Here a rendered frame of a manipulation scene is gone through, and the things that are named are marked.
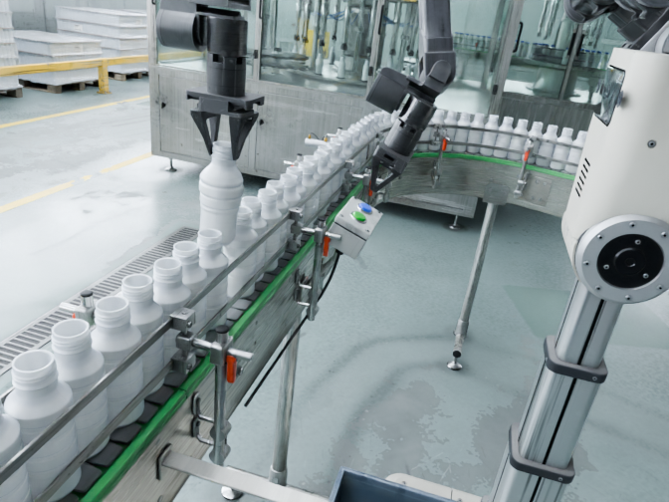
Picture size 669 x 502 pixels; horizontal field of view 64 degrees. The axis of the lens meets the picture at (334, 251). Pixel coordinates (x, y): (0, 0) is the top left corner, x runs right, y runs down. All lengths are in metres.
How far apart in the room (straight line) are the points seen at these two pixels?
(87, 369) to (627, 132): 0.79
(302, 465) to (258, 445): 0.18
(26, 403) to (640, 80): 0.87
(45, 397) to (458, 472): 1.77
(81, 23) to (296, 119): 6.31
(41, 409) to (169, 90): 4.31
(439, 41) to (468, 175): 1.39
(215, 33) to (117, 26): 8.93
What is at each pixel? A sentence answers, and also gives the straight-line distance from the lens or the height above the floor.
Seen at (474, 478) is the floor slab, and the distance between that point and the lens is 2.19.
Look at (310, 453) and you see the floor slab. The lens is 2.12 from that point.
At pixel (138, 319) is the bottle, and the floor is 1.12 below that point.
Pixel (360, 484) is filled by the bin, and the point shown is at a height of 0.93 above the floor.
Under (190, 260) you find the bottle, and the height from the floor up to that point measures 1.15.
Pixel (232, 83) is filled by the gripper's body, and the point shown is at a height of 1.39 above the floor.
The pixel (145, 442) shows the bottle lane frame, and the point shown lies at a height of 0.99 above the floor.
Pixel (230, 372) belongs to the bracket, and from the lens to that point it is 0.75.
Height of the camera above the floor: 1.51
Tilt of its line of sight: 24 degrees down
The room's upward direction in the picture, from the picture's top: 7 degrees clockwise
